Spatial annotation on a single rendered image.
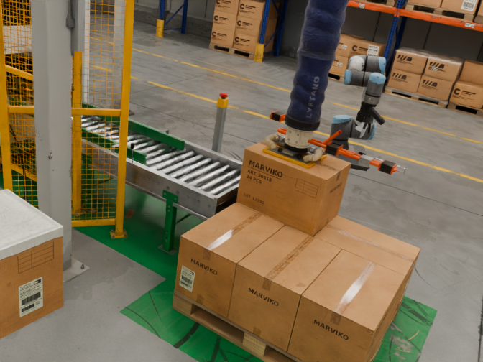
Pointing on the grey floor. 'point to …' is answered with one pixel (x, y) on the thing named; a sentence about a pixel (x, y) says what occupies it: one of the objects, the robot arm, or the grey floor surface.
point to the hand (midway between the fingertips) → (365, 136)
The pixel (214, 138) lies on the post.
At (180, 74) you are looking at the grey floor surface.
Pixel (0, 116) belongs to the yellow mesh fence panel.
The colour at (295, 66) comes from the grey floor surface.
